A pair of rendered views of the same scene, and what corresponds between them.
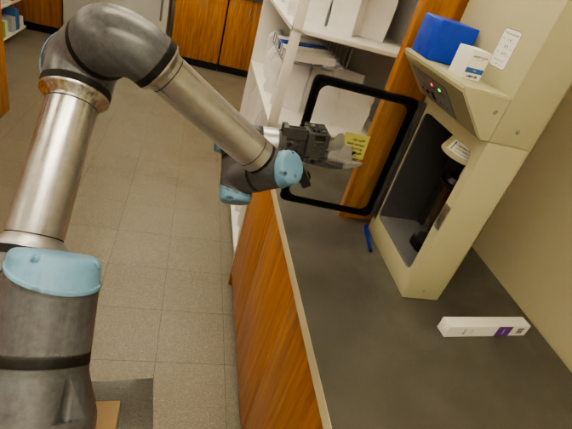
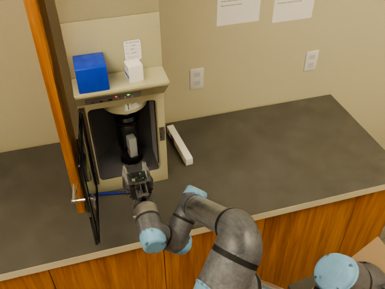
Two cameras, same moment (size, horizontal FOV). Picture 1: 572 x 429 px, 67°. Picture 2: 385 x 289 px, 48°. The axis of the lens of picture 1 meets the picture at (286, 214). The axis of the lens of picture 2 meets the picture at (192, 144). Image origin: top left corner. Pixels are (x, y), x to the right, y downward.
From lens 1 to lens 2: 142 cm
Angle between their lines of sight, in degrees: 69
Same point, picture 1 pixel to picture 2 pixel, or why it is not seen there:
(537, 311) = not seen: hidden behind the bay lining
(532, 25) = (144, 33)
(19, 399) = (374, 272)
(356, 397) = (252, 201)
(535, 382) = (205, 133)
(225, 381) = not seen: outside the picture
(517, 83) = (158, 59)
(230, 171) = (181, 237)
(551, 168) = not seen: hidden behind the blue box
